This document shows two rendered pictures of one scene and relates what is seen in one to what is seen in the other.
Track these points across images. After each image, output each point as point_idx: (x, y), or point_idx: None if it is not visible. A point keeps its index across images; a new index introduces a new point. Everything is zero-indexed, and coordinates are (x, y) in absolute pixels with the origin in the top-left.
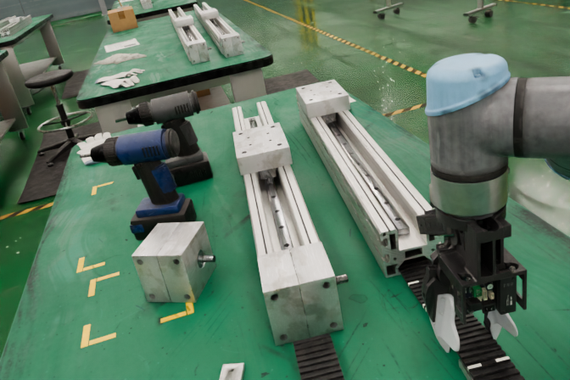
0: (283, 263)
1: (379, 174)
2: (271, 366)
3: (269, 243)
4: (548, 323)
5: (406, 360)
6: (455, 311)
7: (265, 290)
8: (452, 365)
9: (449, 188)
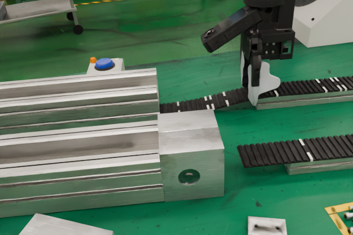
0: (182, 136)
1: (41, 94)
2: (248, 200)
3: (128, 152)
4: (228, 79)
5: (249, 127)
6: (280, 59)
7: (221, 147)
8: (256, 111)
9: None
